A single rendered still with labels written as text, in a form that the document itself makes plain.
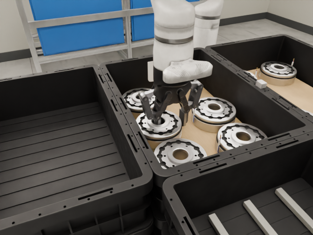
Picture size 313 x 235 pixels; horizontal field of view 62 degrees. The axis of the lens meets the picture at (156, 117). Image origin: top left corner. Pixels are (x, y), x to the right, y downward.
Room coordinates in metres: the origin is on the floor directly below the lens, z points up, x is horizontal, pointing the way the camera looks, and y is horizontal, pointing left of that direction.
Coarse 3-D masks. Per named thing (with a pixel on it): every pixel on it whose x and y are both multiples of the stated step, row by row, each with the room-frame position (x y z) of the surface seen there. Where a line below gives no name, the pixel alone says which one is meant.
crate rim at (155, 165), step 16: (112, 64) 0.60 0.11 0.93; (224, 64) 0.59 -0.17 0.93; (112, 80) 0.51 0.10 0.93; (240, 80) 0.52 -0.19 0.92; (272, 96) 0.45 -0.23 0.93; (128, 112) 0.39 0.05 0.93; (288, 112) 0.39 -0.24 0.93; (304, 128) 0.34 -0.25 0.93; (256, 144) 0.30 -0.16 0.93; (208, 160) 0.27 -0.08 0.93; (160, 176) 0.24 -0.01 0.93
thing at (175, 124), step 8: (168, 112) 0.48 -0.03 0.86; (136, 120) 0.45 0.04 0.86; (144, 120) 0.45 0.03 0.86; (176, 120) 0.46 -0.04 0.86; (144, 128) 0.43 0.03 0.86; (152, 128) 0.43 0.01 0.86; (168, 128) 0.43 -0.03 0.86; (176, 128) 0.43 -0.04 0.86; (152, 136) 0.40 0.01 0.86; (160, 136) 0.40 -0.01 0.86; (168, 136) 0.40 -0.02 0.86
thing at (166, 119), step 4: (164, 116) 0.46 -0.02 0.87; (148, 120) 0.45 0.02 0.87; (164, 120) 0.45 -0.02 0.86; (168, 120) 0.45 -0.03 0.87; (148, 124) 0.44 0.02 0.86; (152, 124) 0.43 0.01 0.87; (164, 124) 0.43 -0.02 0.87; (168, 124) 0.44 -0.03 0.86; (156, 128) 0.42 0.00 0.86; (160, 128) 0.42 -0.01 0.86
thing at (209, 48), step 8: (248, 40) 0.76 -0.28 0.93; (256, 40) 0.77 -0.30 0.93; (264, 40) 0.78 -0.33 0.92; (296, 40) 0.76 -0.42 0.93; (208, 48) 0.70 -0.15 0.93; (312, 48) 0.71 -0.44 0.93; (232, 64) 0.59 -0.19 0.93; (240, 72) 0.55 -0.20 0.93; (256, 80) 0.51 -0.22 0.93; (264, 88) 0.48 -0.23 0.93; (280, 96) 0.45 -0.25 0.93; (288, 104) 0.42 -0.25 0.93; (304, 112) 0.39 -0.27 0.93; (312, 120) 0.36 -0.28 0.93
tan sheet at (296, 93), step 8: (296, 80) 0.70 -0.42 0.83; (272, 88) 0.65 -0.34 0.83; (280, 88) 0.65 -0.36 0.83; (288, 88) 0.65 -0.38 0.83; (296, 88) 0.65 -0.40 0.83; (304, 88) 0.65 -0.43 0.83; (312, 88) 0.65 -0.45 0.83; (288, 96) 0.61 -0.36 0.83; (296, 96) 0.61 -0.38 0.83; (304, 96) 0.61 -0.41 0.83; (312, 96) 0.61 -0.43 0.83; (296, 104) 0.57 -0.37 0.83; (304, 104) 0.57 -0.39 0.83; (312, 104) 0.57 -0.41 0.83; (312, 112) 0.53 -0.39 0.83
